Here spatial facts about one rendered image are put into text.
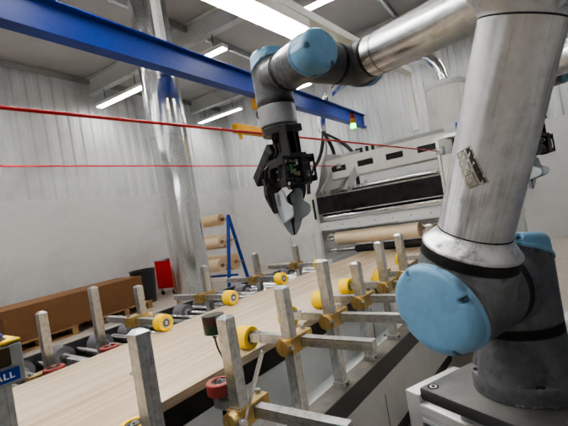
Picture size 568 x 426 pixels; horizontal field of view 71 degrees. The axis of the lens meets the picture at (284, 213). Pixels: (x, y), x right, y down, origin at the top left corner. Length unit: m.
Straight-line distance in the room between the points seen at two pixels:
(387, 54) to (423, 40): 0.07
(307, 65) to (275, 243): 11.14
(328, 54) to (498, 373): 0.55
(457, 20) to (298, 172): 0.35
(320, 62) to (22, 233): 8.13
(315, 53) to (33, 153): 8.49
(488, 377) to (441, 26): 0.52
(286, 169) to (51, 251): 8.18
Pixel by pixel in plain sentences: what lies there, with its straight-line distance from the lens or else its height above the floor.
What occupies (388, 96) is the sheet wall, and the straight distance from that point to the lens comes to 10.39.
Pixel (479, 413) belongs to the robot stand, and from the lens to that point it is 0.66.
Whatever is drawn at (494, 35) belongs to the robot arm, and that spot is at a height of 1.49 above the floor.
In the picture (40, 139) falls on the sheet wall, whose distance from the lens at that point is 9.14.
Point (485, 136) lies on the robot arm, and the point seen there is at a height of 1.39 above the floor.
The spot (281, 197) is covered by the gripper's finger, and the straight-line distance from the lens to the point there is 0.78.
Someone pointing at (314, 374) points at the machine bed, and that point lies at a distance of 1.80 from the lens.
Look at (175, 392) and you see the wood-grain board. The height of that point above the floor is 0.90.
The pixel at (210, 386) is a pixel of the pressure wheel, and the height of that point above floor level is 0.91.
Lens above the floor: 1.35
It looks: level
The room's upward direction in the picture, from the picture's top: 9 degrees counter-clockwise
